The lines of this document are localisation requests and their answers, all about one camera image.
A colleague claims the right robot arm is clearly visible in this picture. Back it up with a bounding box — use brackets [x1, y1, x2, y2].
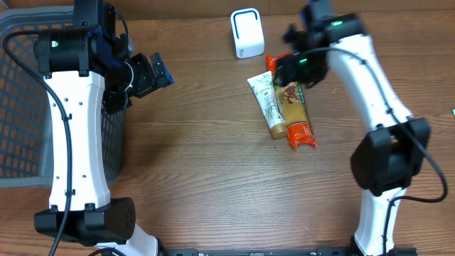
[275, 0, 431, 255]

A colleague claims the white cosmetic tube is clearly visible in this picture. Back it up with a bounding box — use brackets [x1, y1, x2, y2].
[247, 71, 288, 139]

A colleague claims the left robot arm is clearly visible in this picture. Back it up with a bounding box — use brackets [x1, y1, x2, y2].
[35, 1, 173, 255]

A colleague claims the orange spaghetti packet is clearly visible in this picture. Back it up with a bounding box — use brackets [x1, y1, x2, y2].
[266, 53, 317, 148]

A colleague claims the white barcode scanner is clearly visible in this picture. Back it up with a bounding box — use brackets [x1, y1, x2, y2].
[230, 8, 265, 59]

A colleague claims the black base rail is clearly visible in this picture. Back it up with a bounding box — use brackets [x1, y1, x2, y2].
[156, 247, 419, 256]

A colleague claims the grey plastic shopping basket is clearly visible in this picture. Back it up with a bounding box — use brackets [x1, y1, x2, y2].
[0, 6, 126, 188]

